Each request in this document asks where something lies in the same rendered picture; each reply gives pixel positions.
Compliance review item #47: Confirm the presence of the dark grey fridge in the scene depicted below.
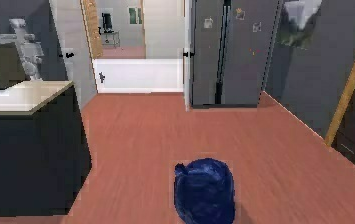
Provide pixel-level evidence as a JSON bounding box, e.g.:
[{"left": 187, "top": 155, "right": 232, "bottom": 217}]
[{"left": 190, "top": 0, "right": 284, "bottom": 109}]

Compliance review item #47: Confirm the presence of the green framed window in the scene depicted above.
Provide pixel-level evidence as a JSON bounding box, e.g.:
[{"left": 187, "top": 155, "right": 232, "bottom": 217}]
[{"left": 128, "top": 7, "right": 143, "bottom": 26}]

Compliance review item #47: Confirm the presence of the black office chair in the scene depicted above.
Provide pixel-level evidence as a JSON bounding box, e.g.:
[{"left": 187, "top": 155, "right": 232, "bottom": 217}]
[{"left": 98, "top": 12, "right": 121, "bottom": 47}]

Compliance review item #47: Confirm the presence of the wooden room door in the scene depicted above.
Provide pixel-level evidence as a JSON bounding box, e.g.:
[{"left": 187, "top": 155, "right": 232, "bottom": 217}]
[{"left": 80, "top": 0, "right": 105, "bottom": 60}]

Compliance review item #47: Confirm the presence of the black kitchen counter cabinet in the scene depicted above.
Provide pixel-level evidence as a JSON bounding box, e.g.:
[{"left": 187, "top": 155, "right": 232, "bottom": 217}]
[{"left": 0, "top": 79, "right": 93, "bottom": 218}]

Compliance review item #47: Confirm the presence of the dark green microwave oven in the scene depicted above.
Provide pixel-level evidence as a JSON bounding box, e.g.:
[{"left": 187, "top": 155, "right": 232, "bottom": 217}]
[{"left": 0, "top": 41, "right": 27, "bottom": 92}]

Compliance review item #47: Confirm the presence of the black fridge handle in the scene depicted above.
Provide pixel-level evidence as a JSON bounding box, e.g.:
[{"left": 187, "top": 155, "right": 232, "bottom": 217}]
[{"left": 214, "top": 0, "right": 232, "bottom": 105}]

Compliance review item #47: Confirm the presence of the wooden door frame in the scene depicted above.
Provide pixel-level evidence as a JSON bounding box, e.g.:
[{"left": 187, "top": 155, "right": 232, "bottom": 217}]
[{"left": 324, "top": 27, "right": 355, "bottom": 148}]

